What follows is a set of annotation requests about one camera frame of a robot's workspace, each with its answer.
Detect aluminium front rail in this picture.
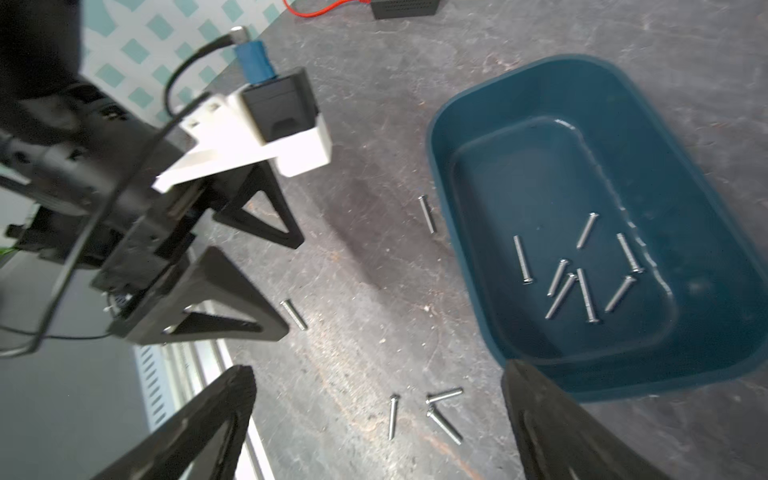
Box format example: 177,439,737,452
131,335,277,480

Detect silver screw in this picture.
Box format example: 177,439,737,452
576,212,600,250
418,195,436,235
426,406,463,445
576,268,600,324
280,299,308,331
545,273,578,320
616,233,644,274
388,393,400,441
426,387,464,405
547,258,570,297
513,235,534,285
605,275,637,313

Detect black power adapter box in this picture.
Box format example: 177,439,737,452
370,0,440,20

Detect red cable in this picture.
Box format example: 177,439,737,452
281,0,373,19

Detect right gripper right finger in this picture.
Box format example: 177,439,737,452
501,360,668,479

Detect teal plastic storage box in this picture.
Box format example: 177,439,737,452
426,55,767,402

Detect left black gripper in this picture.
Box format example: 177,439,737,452
89,161,305,345

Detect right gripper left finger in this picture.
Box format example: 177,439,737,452
95,365,257,479

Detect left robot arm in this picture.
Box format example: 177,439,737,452
1,1,331,358

